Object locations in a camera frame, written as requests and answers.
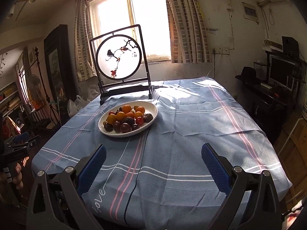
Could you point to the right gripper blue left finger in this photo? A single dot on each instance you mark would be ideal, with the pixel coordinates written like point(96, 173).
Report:
point(56, 199)

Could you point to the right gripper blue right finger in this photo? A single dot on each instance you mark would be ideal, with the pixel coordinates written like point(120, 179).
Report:
point(262, 209)

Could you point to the dark brown water chestnut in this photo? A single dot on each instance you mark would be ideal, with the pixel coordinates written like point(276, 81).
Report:
point(108, 127)

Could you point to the large red plum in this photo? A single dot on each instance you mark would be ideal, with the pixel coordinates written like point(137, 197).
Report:
point(117, 126)

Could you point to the yellow orange citrus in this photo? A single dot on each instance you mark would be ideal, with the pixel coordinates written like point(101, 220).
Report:
point(111, 119)

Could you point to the dark red plum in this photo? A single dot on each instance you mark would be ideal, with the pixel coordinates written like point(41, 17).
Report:
point(125, 128)

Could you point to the large orange front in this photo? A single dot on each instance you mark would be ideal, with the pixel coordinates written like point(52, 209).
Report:
point(120, 116)

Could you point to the dark red cherry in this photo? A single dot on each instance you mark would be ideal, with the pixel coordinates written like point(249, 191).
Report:
point(134, 127)

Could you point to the orange mandarin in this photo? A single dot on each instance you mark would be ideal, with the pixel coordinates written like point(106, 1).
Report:
point(126, 108)

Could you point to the person's left hand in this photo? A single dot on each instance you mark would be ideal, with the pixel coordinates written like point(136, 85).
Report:
point(17, 180)

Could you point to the white plastic bag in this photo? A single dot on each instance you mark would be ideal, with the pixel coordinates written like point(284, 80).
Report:
point(79, 103)

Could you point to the blue striped tablecloth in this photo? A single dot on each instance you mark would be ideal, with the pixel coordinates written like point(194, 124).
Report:
point(157, 179)

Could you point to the dark framed painting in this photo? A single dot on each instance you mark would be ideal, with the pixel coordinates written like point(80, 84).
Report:
point(58, 64)

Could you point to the left patterned curtain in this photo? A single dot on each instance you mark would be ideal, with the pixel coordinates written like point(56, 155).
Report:
point(84, 66)

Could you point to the patterned curtain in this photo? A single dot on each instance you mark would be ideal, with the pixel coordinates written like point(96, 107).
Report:
point(188, 36)
point(84, 66)

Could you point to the black hat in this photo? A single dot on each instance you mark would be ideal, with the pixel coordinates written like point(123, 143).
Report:
point(248, 75)

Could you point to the white oval plate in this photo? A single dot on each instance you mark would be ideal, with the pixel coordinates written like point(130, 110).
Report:
point(143, 113)

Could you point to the computer monitor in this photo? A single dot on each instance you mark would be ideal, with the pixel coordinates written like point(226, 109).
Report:
point(282, 72)

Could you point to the round bird screen ornament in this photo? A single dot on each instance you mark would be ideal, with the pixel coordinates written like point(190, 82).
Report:
point(120, 62)

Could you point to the right patterned curtain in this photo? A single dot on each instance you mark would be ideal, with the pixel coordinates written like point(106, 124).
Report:
point(188, 36)

